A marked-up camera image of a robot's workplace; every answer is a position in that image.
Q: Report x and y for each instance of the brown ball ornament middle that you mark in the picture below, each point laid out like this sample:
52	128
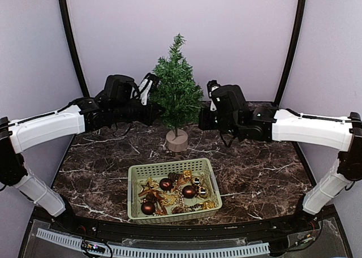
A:
166	184

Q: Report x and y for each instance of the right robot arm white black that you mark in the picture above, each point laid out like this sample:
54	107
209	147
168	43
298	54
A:
273	124

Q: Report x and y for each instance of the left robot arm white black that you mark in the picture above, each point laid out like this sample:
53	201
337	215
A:
80	116

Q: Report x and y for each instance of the white slotted cable duct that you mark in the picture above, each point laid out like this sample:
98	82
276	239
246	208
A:
98	249

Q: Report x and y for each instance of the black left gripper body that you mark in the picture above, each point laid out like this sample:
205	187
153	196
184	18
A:
124	114

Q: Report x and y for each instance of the gold star ornament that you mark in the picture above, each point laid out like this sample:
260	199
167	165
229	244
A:
147	186

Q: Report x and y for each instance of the brown ball ornament front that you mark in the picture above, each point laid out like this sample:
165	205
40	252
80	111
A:
148	208

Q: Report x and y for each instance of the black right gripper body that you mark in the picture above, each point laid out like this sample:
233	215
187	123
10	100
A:
224	123

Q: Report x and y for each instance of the brown ball ornament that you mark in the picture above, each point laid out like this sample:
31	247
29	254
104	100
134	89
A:
166	184
148	208
189	192

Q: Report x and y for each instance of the black front table rail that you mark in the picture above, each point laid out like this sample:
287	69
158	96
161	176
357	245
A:
264	230

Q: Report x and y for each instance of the black corner frame post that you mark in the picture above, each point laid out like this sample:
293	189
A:
67	26

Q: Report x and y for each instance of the cream perforated plastic basket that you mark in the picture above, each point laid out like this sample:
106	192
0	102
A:
172	191

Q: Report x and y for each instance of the pine cone ornament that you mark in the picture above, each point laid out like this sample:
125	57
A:
175	177

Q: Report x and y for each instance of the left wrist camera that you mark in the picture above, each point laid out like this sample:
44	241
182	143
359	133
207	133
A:
147	86

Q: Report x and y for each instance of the gold gift box ornament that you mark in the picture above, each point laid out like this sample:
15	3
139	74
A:
208	205
187	175

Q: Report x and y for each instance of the small green christmas tree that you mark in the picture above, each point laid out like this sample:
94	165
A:
178	93

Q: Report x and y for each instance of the brown ball ornament right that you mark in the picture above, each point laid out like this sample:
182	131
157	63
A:
189	192

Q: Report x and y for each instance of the shiny gold ball ornament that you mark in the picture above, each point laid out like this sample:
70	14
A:
203	192

